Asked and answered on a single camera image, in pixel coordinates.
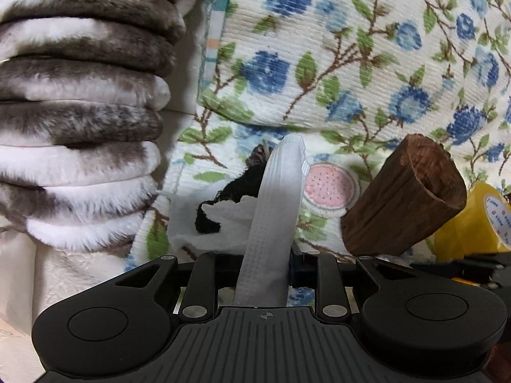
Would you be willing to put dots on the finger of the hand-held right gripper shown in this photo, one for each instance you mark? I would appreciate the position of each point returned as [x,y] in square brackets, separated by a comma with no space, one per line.
[479,269]

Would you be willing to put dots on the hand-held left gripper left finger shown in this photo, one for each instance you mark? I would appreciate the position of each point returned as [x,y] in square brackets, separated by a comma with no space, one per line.
[201,283]

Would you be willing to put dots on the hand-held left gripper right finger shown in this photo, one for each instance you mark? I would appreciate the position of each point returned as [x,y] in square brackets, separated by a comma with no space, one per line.
[295,275]

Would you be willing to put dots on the white face mask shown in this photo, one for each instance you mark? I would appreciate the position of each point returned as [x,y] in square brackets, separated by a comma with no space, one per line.
[275,207]

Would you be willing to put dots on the pink round pad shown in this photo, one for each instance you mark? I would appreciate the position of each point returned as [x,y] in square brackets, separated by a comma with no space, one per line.
[329,189]

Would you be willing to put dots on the black fluffy toy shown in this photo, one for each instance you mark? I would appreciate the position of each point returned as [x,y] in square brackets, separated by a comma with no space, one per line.
[235,189]

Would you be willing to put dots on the yellow tape roll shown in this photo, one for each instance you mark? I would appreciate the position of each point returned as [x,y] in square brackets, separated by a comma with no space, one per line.
[463,227]

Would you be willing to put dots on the white crumpled tissue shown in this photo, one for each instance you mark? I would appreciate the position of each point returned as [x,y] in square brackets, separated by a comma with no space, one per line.
[231,227]

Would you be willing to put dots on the brown rolled towel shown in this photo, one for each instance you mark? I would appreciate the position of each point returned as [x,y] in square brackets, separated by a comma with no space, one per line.
[391,207]

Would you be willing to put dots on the white embossed bedspread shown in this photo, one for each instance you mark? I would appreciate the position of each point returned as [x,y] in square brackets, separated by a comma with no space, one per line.
[24,287]

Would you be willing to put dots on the striped fluffy folded blanket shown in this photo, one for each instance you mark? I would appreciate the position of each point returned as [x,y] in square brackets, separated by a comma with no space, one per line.
[80,127]

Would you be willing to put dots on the blue floral blanket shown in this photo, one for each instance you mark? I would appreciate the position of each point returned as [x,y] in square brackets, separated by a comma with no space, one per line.
[359,68]

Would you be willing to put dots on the teal plaid cloth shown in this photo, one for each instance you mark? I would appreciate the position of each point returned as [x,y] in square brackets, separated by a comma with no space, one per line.
[211,28]

